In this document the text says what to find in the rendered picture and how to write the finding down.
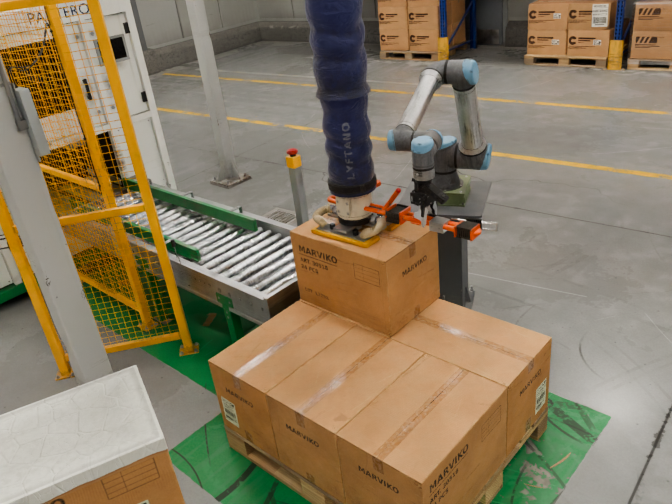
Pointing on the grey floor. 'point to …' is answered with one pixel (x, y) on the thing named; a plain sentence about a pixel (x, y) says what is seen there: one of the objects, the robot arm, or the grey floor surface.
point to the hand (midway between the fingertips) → (430, 221)
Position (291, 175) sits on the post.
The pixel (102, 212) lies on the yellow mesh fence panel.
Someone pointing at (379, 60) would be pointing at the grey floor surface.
